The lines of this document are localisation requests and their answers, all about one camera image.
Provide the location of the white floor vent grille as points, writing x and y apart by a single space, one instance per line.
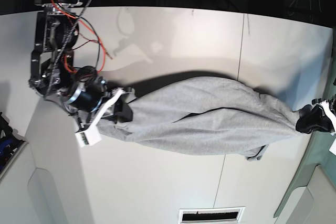
214 215

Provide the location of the black round floor object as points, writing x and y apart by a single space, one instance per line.
273 8

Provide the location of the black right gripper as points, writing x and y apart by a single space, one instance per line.
86 93

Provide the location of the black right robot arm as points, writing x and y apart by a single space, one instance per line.
52 58

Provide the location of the grey t-shirt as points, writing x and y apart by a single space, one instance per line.
206 116

